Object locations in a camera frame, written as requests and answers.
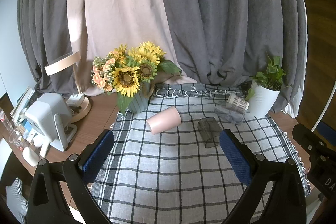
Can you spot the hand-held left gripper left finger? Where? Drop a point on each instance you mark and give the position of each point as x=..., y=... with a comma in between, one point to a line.
x=96, y=159

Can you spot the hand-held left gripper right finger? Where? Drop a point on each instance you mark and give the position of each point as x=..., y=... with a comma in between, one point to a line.
x=236, y=159

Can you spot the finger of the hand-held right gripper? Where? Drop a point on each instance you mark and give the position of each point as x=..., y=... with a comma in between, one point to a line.
x=308, y=138

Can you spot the dark transparent cup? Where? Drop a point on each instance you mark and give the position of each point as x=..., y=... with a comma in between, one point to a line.
x=209, y=130

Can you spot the clear glass cup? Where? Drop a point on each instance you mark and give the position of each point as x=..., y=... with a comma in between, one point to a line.
x=229, y=113

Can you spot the plaid patterned cup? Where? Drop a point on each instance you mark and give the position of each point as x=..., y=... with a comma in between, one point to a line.
x=238, y=102

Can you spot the pink cup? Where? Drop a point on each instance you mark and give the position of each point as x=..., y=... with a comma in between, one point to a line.
x=164, y=120

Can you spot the clear measuring cup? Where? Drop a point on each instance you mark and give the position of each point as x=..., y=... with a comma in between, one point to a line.
x=17, y=137

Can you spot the white plant pot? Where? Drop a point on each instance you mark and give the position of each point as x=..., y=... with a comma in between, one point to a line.
x=262, y=100

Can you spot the white power adapter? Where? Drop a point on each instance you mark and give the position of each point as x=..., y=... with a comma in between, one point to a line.
x=75, y=100

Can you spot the white small case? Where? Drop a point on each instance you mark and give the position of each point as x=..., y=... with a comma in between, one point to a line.
x=30, y=156

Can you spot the checked tablecloth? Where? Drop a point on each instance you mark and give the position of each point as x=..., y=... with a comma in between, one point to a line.
x=170, y=174

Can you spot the blue-green ribbed vase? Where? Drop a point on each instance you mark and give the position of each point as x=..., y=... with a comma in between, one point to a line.
x=137, y=103

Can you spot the white projector on stand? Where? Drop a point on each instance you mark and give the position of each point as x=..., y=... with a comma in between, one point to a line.
x=44, y=113

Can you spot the green leafy plant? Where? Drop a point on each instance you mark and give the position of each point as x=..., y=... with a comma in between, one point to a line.
x=273, y=74

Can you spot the striped cloth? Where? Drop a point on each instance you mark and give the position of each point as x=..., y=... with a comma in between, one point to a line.
x=17, y=199

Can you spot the sunflower bouquet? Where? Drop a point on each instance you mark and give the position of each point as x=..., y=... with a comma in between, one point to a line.
x=128, y=74

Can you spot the stack of books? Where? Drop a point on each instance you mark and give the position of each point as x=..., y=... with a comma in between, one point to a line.
x=22, y=103

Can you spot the clear plastic bottle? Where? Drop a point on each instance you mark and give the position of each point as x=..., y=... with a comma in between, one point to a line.
x=6, y=123

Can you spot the grey curtain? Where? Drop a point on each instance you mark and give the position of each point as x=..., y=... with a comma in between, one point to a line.
x=223, y=16

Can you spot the pink curtain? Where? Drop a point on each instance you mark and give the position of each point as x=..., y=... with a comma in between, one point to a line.
x=118, y=3

